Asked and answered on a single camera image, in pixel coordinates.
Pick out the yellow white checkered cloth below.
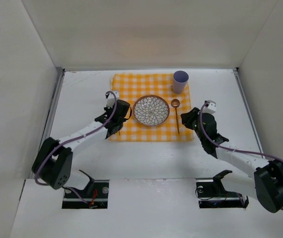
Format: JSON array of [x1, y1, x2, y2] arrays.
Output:
[[110, 73, 194, 142]]

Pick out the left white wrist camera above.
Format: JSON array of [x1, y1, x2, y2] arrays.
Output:
[[105, 91, 120, 108]]

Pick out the lilac paper cup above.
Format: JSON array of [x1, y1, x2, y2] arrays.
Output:
[[172, 70, 189, 94]]

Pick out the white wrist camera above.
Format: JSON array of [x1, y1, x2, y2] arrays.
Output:
[[105, 91, 120, 108], [203, 100, 217, 115]]

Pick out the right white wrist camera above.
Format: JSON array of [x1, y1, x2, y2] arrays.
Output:
[[203, 100, 217, 115]]

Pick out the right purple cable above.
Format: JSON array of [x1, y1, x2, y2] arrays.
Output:
[[199, 101, 283, 212]]

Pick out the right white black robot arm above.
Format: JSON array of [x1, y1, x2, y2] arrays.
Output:
[[180, 104, 283, 213]]

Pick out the copper spoon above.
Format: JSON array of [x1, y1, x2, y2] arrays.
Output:
[[171, 99, 180, 133]]

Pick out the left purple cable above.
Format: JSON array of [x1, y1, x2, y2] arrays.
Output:
[[34, 91, 118, 204]]

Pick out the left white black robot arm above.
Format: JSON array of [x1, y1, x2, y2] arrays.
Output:
[[32, 99, 132, 190]]

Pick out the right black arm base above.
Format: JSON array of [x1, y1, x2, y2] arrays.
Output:
[[195, 170, 249, 209]]

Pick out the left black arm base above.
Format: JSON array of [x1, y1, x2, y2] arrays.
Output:
[[62, 170, 110, 209]]

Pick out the floral patterned bowl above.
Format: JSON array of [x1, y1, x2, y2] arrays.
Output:
[[132, 95, 170, 126]]

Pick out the purple cable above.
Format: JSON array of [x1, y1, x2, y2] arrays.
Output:
[[34, 91, 118, 204], [199, 101, 283, 212]]

